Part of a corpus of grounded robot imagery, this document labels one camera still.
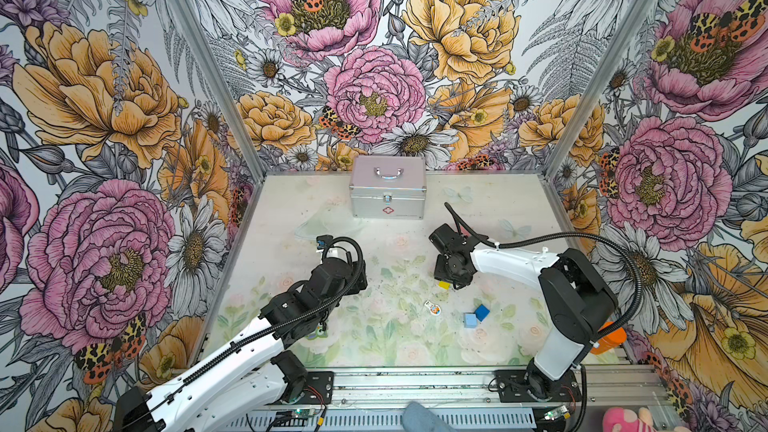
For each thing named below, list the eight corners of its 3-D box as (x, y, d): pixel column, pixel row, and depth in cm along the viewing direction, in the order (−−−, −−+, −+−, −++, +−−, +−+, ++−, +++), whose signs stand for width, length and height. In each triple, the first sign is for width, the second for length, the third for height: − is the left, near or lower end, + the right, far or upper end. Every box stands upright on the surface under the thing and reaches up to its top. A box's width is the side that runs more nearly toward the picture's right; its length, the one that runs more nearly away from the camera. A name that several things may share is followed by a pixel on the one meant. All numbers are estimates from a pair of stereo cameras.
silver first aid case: (354, 220, 109) (349, 187, 96) (359, 168, 127) (356, 136, 114) (423, 220, 109) (427, 188, 97) (419, 169, 127) (422, 136, 114)
